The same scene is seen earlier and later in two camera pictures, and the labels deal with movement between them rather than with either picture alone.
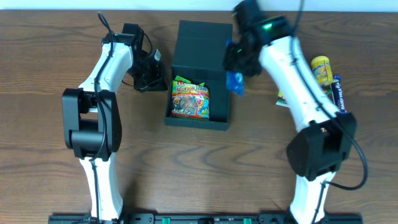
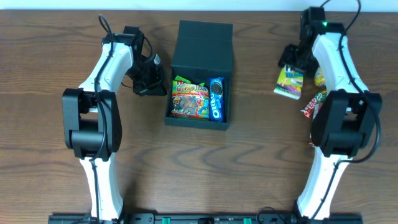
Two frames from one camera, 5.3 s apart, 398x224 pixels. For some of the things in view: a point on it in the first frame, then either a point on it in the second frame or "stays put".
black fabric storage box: [199, 59] stays put
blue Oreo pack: [235, 79] -> [216, 89]
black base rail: [203, 219] stays put
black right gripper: [235, 62] -> [288, 58]
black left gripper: [150, 76] stays put
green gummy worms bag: [189, 100] stays put
